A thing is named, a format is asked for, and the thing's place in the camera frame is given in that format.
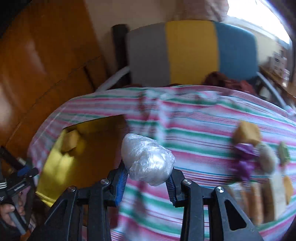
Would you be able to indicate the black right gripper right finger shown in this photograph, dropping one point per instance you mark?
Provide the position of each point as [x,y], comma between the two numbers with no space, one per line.
[227,221]

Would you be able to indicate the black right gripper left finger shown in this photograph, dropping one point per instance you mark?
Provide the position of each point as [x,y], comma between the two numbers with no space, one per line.
[65,217]

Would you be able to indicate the white plastic ball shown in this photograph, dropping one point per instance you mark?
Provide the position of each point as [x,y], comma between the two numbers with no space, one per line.
[146,160]

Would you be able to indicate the yellow sponge block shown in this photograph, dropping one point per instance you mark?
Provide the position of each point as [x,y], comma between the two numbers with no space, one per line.
[70,141]

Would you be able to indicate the gold metal tray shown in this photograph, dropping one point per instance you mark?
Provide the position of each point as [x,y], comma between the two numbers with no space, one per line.
[98,151]

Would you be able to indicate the striped bed sheet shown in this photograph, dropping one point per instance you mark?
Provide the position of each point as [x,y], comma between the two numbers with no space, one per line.
[194,122]

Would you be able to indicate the purple candy wrapper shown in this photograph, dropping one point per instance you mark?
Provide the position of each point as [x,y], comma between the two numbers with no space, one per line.
[245,155]

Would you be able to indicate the yellow sponge cube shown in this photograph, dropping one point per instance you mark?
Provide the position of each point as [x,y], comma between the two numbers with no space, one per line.
[248,133]

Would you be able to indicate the grey white wrapped ball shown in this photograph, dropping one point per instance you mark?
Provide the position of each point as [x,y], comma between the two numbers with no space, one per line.
[267,158]

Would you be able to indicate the dark red cloth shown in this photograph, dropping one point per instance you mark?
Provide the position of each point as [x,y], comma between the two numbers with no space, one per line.
[220,80]

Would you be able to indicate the grey yellow blue headboard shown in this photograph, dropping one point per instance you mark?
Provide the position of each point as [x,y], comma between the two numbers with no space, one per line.
[185,52]

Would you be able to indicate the wooden wardrobe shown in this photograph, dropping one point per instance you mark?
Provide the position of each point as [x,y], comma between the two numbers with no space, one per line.
[49,54]

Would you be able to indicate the pink curtain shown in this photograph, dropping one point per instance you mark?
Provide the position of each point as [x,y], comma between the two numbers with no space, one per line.
[209,10]

